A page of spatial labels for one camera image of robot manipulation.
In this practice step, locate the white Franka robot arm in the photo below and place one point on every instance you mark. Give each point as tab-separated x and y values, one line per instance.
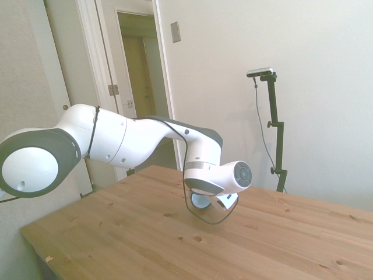
131	140

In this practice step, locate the white door with brass knob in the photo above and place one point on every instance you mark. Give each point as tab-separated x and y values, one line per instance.
73	58

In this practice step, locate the wooden hallway door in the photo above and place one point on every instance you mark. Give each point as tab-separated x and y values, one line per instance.
142	87

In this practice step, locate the metal door latch plate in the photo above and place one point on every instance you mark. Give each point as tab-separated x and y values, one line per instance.
130	104

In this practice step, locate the silver camera on stand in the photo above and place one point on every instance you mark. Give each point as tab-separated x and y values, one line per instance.
260	72

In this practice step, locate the grey wall switch plate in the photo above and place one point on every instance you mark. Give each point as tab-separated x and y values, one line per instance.
175	32

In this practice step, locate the metal door hinge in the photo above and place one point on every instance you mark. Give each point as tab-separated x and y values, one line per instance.
113	90

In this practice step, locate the black camera stand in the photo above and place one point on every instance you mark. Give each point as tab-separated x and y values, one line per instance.
279	146

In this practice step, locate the brass door knob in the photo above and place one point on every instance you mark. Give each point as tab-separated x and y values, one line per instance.
64	107

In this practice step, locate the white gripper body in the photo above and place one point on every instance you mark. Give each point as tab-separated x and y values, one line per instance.
225	201

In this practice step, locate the grey mug with white inside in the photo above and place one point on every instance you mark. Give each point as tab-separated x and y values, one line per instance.
198	201

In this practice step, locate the white open door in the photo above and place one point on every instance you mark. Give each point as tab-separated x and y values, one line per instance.
128	73

